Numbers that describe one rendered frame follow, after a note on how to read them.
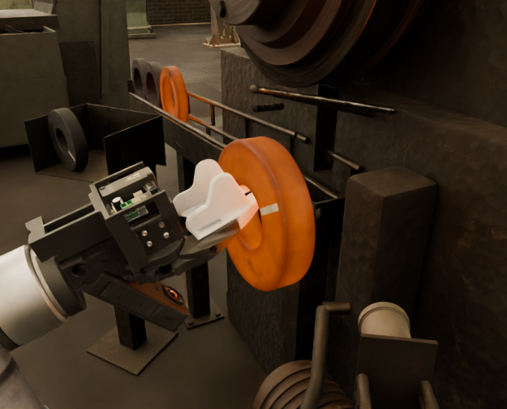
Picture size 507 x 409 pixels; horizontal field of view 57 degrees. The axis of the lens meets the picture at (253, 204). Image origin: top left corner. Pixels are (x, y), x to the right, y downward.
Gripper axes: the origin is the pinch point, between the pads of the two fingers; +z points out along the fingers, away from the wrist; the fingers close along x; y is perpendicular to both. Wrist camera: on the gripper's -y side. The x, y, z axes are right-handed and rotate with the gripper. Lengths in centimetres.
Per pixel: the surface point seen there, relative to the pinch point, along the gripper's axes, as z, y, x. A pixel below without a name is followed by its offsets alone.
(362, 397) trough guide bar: -0.3, -16.8, -13.9
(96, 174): -13, -23, 74
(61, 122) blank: -15, -10, 79
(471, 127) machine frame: 29.9, -5.7, 0.6
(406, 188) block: 20.3, -10.6, 1.9
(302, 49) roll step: 19.3, 4.9, 19.9
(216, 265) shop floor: 12, -94, 105
